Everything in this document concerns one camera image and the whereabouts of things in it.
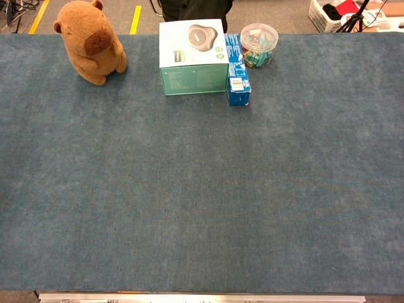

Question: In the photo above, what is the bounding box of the clear jar of binder clips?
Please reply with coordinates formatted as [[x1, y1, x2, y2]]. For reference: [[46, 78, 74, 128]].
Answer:
[[240, 22, 280, 69]]

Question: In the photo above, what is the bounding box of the white and green product box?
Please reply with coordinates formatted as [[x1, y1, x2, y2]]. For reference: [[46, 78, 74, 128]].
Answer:
[[158, 18, 230, 97]]

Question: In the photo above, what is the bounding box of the white plastic laundry basket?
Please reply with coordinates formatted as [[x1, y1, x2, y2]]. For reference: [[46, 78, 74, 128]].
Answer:
[[307, 0, 364, 34]]

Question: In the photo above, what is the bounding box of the brown capybara plush toy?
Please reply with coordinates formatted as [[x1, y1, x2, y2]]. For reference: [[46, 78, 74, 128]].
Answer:
[[53, 0, 128, 86]]

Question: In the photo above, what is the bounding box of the blue rectangular carton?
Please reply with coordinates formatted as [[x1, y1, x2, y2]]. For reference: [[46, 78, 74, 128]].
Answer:
[[223, 33, 253, 107]]

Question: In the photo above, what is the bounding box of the aluminium table edge rail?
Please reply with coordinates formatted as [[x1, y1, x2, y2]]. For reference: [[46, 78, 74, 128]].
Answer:
[[37, 292, 367, 303]]

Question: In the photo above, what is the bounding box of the person in black clothes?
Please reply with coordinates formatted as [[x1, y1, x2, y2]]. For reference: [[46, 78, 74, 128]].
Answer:
[[158, 0, 234, 33]]

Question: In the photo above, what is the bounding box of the white paper with print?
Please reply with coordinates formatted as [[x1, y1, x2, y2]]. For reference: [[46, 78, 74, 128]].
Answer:
[[362, 8, 389, 28]]

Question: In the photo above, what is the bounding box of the blue felt table cloth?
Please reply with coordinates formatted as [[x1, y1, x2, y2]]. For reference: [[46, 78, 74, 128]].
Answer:
[[0, 32, 404, 296]]

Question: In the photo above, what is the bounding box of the black cables bundle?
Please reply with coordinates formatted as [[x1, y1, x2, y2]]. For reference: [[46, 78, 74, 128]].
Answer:
[[0, 0, 40, 33]]

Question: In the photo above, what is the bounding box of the black tripod stand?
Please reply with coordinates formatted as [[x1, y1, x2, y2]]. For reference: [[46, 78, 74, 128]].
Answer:
[[338, 0, 371, 33]]

